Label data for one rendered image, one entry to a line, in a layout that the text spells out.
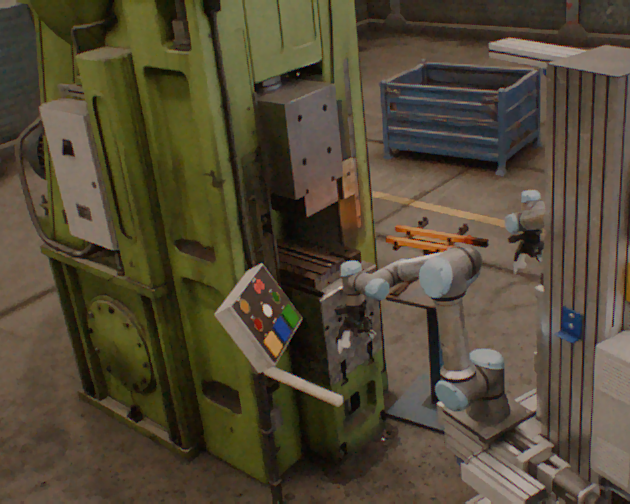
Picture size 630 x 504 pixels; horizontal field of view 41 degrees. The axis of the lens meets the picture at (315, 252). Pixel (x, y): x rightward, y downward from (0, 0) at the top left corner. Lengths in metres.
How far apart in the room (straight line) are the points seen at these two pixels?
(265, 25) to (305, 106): 0.34
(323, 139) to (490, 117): 3.79
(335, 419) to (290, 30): 1.73
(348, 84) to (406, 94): 3.70
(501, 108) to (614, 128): 4.69
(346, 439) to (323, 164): 1.33
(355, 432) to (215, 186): 1.44
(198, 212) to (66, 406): 1.76
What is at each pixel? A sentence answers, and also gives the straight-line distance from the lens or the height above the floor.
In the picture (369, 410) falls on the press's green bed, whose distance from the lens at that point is 4.21.
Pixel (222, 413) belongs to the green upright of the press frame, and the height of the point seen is 0.31.
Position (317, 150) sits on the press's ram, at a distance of 3.49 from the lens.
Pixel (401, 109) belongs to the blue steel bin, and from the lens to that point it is 7.56.
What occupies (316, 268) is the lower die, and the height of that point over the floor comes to 0.99.
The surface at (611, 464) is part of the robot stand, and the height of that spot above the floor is 0.84.
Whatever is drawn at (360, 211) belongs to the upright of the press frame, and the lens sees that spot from 4.01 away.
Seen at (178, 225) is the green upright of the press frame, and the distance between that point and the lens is 3.72.
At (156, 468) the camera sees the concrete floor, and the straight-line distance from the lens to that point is 4.35.
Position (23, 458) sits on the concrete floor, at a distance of 4.69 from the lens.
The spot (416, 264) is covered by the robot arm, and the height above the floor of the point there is 1.32.
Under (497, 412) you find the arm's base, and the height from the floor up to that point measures 0.86.
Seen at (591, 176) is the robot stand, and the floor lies 1.73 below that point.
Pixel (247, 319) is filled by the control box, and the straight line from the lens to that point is 3.11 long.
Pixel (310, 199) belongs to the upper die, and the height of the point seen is 1.34.
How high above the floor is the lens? 2.66
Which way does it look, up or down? 26 degrees down
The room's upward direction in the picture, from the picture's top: 7 degrees counter-clockwise
